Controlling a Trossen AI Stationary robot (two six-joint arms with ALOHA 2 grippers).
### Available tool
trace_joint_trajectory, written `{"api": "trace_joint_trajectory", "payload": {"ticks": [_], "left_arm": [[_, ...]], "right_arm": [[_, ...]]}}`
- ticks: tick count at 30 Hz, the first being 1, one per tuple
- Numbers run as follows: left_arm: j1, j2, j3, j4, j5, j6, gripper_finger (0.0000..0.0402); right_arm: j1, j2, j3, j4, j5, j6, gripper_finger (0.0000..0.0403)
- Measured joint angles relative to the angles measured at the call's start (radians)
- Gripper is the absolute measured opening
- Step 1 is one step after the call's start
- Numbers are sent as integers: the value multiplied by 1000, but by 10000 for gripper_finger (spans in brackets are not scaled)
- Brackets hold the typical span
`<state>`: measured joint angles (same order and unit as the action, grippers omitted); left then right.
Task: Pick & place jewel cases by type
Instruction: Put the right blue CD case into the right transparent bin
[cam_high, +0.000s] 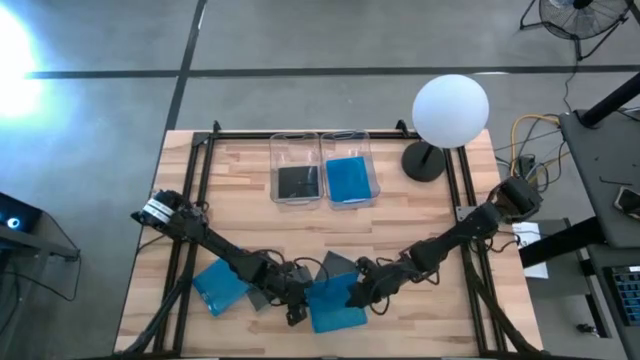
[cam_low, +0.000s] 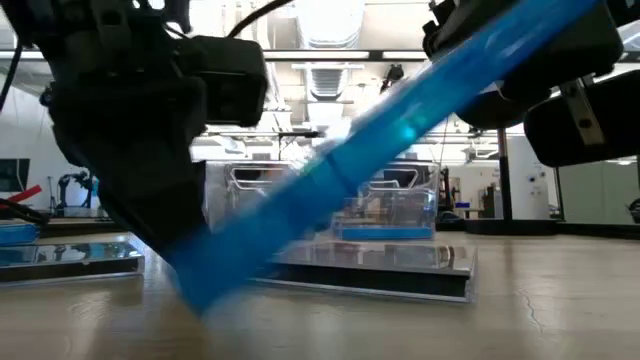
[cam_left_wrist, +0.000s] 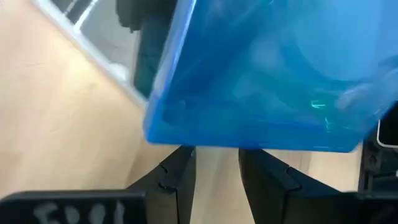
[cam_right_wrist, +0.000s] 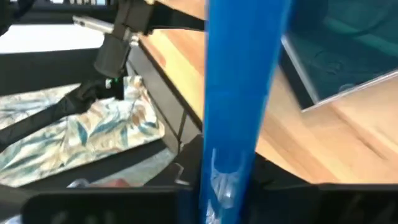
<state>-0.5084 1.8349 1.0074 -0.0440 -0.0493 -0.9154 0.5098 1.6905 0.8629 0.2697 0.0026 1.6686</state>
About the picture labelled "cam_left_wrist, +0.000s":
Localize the blue translucent jewel case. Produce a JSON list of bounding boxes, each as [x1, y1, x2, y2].
[[143, 0, 398, 153]]

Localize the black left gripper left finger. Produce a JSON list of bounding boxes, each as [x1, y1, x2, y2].
[[126, 145, 197, 224]]

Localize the clear plastic container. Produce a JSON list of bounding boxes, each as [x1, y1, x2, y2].
[[30, 0, 147, 108]]

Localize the black device with white outline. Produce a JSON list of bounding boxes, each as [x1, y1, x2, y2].
[[357, 104, 398, 195]]

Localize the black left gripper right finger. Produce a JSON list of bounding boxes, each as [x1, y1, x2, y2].
[[238, 148, 346, 224]]

